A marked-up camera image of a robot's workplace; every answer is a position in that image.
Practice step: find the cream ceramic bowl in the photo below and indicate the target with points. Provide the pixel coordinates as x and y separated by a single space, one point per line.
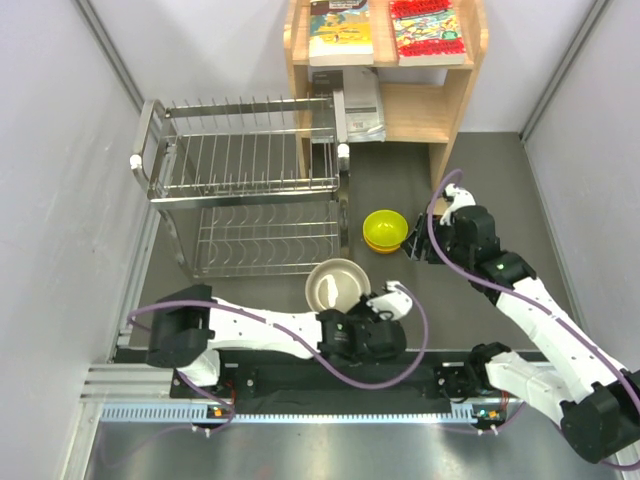
336 283

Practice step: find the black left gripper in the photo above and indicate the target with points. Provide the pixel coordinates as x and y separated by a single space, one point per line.
362 306

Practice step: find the steel two-tier dish rack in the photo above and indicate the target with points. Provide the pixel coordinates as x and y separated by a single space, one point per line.
249 188

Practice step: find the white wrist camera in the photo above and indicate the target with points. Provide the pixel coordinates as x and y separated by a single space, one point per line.
393 304
456 198

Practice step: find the red colourful cover book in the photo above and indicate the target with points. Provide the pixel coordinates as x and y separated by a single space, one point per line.
427 33

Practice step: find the orange bowl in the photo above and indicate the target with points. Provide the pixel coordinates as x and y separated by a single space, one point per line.
381 249

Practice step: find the yellow blue cover book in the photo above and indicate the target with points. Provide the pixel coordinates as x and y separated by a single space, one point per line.
340 34

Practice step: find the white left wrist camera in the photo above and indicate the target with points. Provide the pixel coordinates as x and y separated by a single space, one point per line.
393 304

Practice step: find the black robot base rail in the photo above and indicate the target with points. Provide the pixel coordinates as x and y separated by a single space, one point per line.
270 383

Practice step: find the lime green bowl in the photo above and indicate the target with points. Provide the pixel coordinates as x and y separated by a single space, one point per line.
385 227

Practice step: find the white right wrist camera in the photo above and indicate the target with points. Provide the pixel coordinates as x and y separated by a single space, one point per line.
456 198

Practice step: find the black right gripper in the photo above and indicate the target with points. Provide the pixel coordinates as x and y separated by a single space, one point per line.
415 244

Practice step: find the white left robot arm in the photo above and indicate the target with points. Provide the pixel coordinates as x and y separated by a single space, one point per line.
191 329

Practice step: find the wooden shelf unit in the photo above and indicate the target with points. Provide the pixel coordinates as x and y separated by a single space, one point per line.
414 112

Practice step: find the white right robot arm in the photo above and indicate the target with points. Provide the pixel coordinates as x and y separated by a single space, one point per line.
590 396

